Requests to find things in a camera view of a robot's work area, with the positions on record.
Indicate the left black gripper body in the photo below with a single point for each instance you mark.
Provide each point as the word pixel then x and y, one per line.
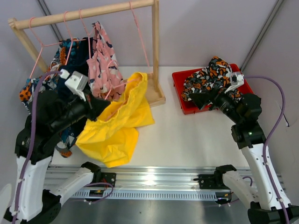
pixel 87 108

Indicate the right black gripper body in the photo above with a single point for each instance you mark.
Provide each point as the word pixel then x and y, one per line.
pixel 220 96

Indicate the orange black camouflage shorts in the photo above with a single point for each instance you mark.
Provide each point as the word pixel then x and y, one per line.
pixel 216 74

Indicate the yellow shorts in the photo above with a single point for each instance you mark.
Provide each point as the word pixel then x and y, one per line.
pixel 112 138

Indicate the pink hanger of yellow shorts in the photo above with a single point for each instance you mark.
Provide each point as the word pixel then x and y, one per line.
pixel 112 87

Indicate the pink hanger of camouflage shorts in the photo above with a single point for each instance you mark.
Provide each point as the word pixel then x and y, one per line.
pixel 140 34

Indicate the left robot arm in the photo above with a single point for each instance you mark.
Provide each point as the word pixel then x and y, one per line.
pixel 34 148

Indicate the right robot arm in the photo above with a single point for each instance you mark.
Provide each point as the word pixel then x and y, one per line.
pixel 267 202

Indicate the pink patterned shorts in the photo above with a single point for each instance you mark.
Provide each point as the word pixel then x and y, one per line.
pixel 103 53

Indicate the navy blue shorts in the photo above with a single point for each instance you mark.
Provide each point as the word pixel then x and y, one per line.
pixel 77 62

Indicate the blue orange patterned shorts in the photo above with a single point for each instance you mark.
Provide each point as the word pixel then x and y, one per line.
pixel 69 135

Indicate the wooden clothes rack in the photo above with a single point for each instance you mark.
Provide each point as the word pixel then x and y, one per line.
pixel 155 95

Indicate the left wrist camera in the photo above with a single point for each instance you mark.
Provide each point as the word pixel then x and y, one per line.
pixel 75 82

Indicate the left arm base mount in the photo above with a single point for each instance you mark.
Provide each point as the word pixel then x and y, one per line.
pixel 102 179

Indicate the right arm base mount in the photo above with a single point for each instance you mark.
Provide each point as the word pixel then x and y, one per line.
pixel 215 180

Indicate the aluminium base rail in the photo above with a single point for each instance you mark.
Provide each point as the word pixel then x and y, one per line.
pixel 145 183

